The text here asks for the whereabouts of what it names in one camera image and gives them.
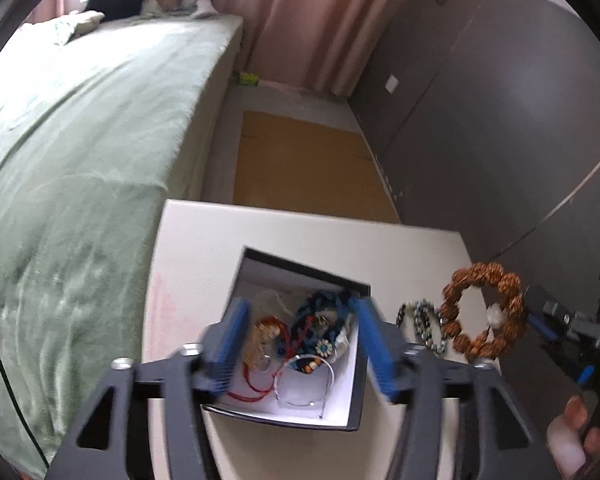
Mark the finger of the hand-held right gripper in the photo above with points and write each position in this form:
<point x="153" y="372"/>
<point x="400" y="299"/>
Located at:
<point x="550" y="312"/>
<point x="567" y="360"/>

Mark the pile of jewelry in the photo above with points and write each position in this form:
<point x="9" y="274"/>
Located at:
<point x="310" y="330"/>

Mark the small green floor object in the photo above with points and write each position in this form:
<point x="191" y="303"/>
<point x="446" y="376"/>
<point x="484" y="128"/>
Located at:
<point x="248" y="78"/>

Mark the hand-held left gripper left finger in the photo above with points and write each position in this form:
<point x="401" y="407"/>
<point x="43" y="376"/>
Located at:
<point x="235" y="330"/>

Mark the flat brown cardboard sheet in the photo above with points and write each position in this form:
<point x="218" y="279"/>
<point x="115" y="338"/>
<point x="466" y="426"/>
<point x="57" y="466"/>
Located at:
<point x="305" y="170"/>

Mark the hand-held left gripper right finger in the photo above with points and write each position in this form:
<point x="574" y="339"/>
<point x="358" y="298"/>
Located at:
<point x="375" y="350"/>

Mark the white sock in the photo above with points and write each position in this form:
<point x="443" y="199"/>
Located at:
<point x="204" y="8"/>

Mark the person's right hand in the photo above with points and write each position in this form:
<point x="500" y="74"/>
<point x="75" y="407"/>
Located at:
<point x="570" y="440"/>

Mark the white wall socket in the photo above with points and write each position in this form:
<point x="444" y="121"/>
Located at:
<point x="392" y="83"/>

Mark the narrow pink curtain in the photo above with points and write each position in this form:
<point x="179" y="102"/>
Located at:
<point x="62" y="2"/>

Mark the light green quilt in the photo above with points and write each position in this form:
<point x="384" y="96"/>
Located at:
<point x="65" y="27"/>

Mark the wide pink curtain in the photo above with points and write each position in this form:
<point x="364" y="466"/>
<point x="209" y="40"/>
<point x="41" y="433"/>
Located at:
<point x="310" y="20"/>

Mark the bed with green sheet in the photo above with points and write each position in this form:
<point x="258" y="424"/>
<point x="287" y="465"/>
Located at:
<point x="80" y="185"/>

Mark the black cardboard box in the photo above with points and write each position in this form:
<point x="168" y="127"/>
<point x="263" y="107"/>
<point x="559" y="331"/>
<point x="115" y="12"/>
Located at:
<point x="342" y="385"/>

